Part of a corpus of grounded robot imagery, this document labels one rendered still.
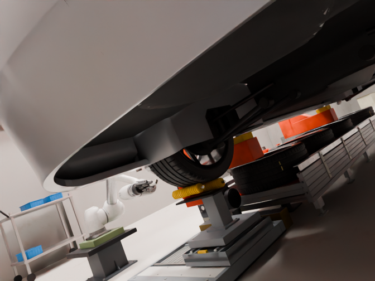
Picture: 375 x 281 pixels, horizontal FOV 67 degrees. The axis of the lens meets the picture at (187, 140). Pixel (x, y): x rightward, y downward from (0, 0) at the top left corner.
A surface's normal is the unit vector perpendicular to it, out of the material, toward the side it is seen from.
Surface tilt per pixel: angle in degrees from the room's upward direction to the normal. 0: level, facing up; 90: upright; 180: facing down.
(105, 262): 90
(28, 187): 90
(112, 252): 90
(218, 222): 90
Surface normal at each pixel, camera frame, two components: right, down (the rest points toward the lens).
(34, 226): 0.65, -0.32
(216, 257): -0.67, 0.20
